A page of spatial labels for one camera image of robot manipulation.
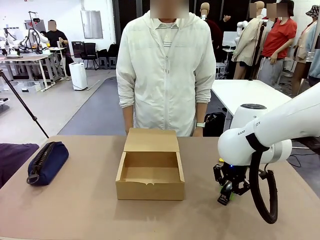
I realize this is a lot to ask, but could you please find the person in white jacket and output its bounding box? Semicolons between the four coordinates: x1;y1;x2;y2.
116;0;217;138

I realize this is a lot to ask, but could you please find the person in red shirt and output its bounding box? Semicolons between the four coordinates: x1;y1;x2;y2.
259;0;298;89

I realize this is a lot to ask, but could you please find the navy zipper pencil case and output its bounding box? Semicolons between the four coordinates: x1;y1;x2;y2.
26;141;70;186

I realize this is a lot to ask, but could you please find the person's left hand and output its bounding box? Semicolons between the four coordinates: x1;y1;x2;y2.
192;126;205;138

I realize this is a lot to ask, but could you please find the mannequin with bucket hat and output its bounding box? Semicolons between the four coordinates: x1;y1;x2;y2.
291;4;320;97

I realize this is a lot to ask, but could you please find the brown cardboard box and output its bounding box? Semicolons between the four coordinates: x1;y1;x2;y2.
115;127;186;201

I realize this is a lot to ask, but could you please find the black floor cable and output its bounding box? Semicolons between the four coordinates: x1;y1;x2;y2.
286;149;304;168

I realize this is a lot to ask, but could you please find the person's right forearm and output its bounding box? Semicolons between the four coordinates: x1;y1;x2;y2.
122;104;135;125

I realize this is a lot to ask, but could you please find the grey work desk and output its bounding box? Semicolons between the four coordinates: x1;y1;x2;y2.
0;47;68;91

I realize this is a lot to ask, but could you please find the person's right hand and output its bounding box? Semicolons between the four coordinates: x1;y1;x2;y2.
123;122;134;136

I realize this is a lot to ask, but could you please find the grey wall panel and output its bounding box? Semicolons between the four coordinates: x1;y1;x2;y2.
80;9;104;40

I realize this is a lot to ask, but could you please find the black bag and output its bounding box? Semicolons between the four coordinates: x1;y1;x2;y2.
204;112;226;138

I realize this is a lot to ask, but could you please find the black office chair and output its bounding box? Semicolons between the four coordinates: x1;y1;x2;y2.
81;42;99;70

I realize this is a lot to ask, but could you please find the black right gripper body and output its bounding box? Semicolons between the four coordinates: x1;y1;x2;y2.
221;162;249;185

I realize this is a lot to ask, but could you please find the white plastic crate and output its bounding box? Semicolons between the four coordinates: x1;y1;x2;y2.
214;62;227;81

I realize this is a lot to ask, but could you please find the mannequin in beige coat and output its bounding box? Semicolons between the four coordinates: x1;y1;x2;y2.
231;1;266;81

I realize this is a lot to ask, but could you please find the person in dark red top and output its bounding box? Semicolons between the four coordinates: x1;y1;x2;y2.
204;18;224;63

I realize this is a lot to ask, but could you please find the bare mannequin head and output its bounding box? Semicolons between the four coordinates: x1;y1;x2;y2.
199;2;211;21

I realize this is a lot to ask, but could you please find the white table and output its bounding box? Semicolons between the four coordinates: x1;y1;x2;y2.
210;79;294;131

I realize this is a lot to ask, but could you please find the black tripod leg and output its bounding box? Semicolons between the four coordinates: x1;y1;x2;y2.
0;69;50;139

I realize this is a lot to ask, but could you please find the person's left forearm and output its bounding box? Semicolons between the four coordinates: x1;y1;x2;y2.
194;101;208;124

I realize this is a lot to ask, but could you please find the white air purifier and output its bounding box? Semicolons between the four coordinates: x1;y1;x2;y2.
68;62;88;91

